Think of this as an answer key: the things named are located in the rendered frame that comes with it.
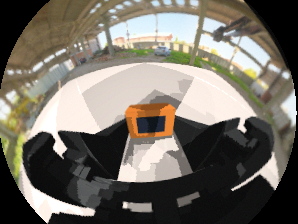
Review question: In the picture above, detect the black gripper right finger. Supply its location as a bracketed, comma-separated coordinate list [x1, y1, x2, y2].
[173, 116, 241, 172]

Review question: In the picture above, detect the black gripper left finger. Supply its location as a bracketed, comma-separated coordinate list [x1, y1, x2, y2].
[59, 119, 129, 181]

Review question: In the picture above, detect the orange block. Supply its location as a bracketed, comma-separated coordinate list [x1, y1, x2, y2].
[125, 103, 176, 139]

